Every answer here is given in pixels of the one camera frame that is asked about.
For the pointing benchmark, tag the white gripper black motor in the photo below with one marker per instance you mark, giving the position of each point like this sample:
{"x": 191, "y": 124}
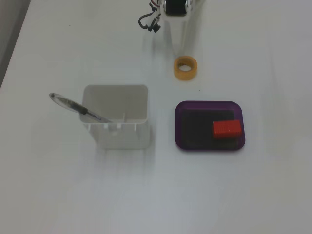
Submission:
{"x": 176, "y": 24}

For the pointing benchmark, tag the yellow tape roll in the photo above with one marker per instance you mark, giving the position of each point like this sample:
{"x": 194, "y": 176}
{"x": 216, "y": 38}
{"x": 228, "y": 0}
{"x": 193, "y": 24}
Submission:
{"x": 177, "y": 72}

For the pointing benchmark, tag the purple plastic tray box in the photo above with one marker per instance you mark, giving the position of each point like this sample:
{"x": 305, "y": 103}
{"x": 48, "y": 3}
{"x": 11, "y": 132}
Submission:
{"x": 181, "y": 126}

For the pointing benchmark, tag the red ribbed block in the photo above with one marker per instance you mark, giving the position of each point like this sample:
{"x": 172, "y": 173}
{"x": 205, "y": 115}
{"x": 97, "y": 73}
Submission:
{"x": 226, "y": 129}

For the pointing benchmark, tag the white square plastic container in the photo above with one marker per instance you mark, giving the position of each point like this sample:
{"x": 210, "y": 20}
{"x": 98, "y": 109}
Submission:
{"x": 122, "y": 136}

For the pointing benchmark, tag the clear black ballpoint pen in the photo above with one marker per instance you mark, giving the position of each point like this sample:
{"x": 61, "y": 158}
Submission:
{"x": 73, "y": 105}

